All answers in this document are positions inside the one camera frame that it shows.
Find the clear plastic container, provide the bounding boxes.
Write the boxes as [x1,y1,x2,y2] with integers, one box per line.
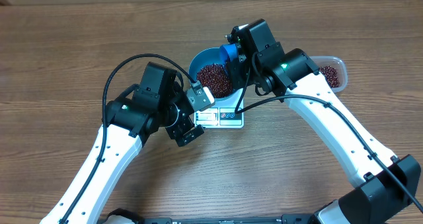
[311,56,348,93]

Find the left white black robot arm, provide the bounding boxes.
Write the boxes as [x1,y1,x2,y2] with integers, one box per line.
[42,62,215,223]

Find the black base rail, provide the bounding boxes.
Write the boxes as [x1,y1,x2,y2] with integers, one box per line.
[98,207,318,224]

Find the blue plastic measuring scoop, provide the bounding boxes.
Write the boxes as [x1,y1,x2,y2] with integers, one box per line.
[219,44,238,64]

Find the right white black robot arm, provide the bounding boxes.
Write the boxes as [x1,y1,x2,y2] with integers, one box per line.
[221,19,421,223]

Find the teal metal bowl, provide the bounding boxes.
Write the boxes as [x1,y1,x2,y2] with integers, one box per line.
[188,48,241,102]

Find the red adzuki beans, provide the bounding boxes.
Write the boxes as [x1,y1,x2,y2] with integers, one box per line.
[196,63,341,99]

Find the white digital kitchen scale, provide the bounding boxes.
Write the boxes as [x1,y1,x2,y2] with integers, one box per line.
[194,89,245,129]

